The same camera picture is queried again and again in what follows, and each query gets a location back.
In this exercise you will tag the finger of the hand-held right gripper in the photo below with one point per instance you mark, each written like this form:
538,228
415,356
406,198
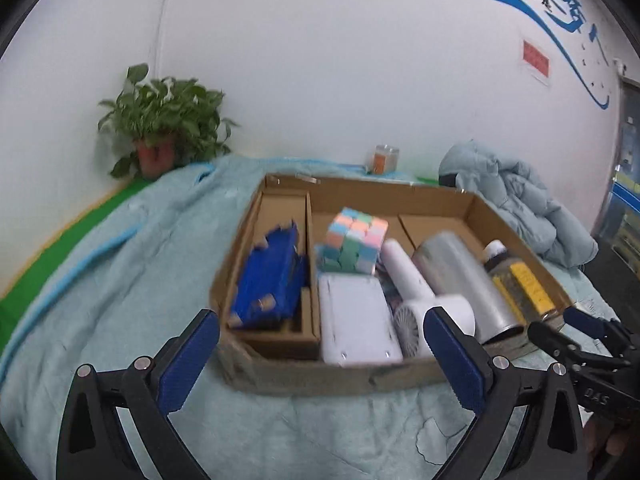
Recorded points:
550,340
590,324

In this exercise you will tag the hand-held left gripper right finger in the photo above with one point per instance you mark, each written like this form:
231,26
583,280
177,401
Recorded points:
455,355

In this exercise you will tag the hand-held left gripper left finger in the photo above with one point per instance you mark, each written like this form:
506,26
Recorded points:
192,355

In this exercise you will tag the white handheld fan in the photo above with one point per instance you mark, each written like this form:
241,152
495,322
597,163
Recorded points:
405,270

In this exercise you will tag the large shallow cardboard box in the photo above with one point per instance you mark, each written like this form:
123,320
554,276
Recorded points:
325,380

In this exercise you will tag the person's right hand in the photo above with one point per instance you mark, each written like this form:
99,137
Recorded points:
597,440

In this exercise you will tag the yellow label glass jar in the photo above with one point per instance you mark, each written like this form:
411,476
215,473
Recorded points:
525,285

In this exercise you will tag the silver metal can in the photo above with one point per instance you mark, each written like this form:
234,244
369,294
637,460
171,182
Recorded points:
460,275

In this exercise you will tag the teal blanket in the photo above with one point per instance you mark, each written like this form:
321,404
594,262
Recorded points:
125,285

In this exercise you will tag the white rectangular device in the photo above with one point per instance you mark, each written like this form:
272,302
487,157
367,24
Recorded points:
355,320

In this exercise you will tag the blue stapler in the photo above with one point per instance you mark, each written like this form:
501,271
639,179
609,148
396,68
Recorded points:
270,280

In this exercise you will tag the glass door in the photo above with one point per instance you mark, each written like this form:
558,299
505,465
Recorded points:
625,200

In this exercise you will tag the light blue puffer jacket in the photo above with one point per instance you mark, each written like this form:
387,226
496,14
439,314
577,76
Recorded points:
515,195

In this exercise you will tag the pastel puzzle cube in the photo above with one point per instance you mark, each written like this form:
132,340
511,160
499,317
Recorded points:
350,240

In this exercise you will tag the green mat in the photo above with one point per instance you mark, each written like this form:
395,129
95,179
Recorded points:
60,255

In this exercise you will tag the small brown cardboard box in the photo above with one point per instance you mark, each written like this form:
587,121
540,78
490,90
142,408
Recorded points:
280,210

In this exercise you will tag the small orange glass jar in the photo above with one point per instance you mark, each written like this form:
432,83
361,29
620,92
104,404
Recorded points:
384,160

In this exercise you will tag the potted green plant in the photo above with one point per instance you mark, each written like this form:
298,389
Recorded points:
165,110

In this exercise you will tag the red wall notice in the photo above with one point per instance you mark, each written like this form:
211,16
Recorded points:
536,57

